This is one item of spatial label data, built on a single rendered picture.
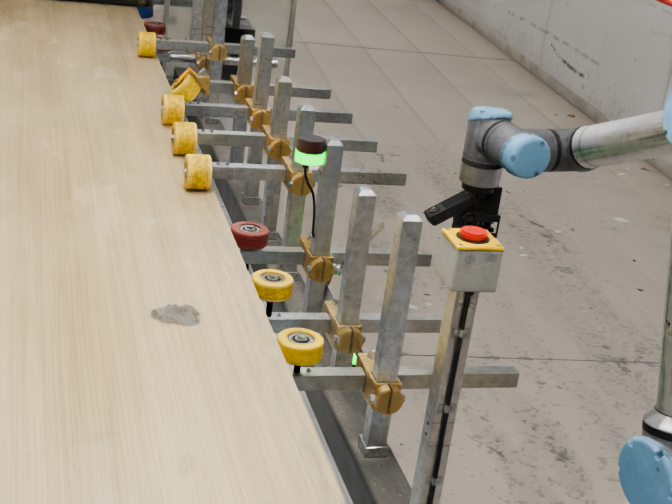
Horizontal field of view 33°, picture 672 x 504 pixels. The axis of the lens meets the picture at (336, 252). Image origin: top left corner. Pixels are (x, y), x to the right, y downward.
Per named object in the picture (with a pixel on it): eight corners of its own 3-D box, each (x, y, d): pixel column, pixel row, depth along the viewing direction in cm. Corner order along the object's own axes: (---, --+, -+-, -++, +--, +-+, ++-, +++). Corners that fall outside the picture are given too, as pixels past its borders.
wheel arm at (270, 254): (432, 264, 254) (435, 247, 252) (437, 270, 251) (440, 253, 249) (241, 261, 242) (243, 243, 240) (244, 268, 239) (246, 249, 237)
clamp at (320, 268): (318, 257, 250) (321, 236, 248) (333, 283, 238) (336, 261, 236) (293, 257, 248) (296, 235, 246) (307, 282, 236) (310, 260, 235)
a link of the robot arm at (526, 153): (564, 137, 229) (531, 119, 239) (516, 137, 224) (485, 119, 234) (555, 181, 232) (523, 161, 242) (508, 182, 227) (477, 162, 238)
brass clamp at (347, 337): (347, 322, 229) (350, 300, 227) (364, 354, 217) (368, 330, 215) (317, 322, 228) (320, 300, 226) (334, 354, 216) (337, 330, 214)
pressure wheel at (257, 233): (259, 268, 246) (265, 219, 242) (266, 283, 239) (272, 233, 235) (223, 267, 244) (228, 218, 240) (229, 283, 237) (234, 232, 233)
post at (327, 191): (313, 344, 250) (340, 136, 232) (316, 352, 247) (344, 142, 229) (297, 344, 249) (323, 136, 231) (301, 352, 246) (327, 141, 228)
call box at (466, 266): (477, 277, 166) (487, 228, 163) (495, 297, 160) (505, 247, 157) (433, 276, 164) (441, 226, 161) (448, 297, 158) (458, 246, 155)
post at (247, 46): (238, 192, 339) (253, 34, 321) (240, 196, 336) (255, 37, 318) (226, 192, 338) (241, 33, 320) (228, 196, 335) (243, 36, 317)
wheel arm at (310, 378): (509, 383, 210) (513, 362, 208) (516, 392, 207) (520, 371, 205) (281, 386, 198) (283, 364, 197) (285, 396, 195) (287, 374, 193)
